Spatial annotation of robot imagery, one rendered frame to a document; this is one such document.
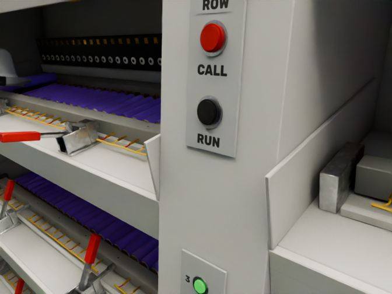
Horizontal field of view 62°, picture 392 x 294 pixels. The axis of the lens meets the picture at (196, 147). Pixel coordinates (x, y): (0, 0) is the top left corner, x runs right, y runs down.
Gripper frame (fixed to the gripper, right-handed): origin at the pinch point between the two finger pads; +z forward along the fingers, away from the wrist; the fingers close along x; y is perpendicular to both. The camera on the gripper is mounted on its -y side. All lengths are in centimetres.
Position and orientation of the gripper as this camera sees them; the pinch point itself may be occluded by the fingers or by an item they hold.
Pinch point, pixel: (20, 83)
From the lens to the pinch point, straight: 67.6
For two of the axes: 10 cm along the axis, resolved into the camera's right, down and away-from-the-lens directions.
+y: 1.0, -9.8, -1.8
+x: -7.5, -1.9, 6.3
